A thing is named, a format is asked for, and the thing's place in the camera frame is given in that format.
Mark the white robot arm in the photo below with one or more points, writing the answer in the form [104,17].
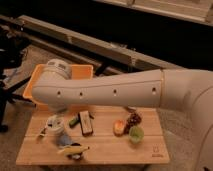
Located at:
[187,90]

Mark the green plastic cup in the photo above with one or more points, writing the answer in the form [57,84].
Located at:
[136,134]

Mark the white paper cup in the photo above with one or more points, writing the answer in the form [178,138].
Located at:
[55,125]

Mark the yellow plastic bin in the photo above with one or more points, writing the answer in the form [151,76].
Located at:
[78,71]

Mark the black rectangular eraser block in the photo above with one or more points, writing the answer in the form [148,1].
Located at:
[86,125]

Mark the orange peach fruit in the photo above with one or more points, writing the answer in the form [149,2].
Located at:
[119,127]

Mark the dark red grapes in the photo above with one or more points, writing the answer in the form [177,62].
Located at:
[133,119]

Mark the green marker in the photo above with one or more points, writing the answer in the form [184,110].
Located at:
[74,121]

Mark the blue grey small object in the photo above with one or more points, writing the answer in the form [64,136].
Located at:
[64,140]

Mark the yellow banana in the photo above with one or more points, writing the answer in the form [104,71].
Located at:
[73,150]

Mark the dark round object under banana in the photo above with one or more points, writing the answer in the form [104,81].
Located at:
[75,156]

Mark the small toy utensil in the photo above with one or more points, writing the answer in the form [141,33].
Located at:
[42,133]

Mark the black tripod stand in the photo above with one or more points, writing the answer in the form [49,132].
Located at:
[11,56]

